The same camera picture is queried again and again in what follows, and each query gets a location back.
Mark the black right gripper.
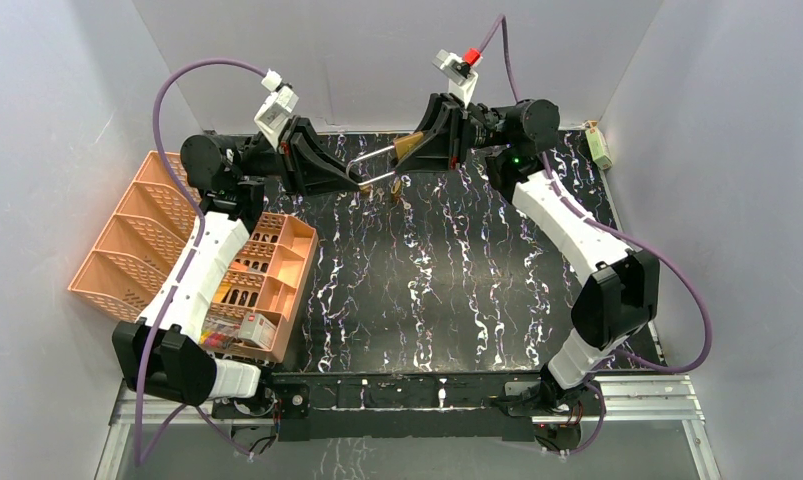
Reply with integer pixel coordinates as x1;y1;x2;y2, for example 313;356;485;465
387;95;508;176

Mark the large brass padlock shackle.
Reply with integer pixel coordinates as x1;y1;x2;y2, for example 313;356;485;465
344;132;424;190

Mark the small brass padlock shackle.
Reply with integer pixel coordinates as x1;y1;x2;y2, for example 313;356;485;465
390;176;411;210

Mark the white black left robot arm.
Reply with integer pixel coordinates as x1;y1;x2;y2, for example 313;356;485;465
112;116;361;416

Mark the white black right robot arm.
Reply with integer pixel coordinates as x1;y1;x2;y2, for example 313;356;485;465
394;93;660;414

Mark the green white box in corner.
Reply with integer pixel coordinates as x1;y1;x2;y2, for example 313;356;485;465
585;120;613;171

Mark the white red small box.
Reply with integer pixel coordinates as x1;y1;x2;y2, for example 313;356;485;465
237;313;277;350

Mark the colourful marker set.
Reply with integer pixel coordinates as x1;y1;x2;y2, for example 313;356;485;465
199;317;239;350

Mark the orange plastic desk organizer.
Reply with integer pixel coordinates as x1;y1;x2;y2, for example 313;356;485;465
68;151;317;363

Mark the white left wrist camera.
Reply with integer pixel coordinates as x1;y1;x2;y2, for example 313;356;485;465
254;70;299;149

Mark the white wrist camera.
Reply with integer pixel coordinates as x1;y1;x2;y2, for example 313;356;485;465
254;70;299;149
432;48;482;106

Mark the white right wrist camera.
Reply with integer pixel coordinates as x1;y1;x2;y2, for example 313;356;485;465
432;48;482;106

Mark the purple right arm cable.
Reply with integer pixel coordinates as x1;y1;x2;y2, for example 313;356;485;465
477;14;714;456

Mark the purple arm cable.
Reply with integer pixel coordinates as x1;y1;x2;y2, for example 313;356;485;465
133;58;270;467
477;14;714;456

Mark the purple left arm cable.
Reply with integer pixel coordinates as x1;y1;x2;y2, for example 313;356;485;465
133;58;270;467

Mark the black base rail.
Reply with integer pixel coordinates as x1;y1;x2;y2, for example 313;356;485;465
212;371;601;447

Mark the aluminium frame profile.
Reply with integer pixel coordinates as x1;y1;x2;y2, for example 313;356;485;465
96;375;721;479

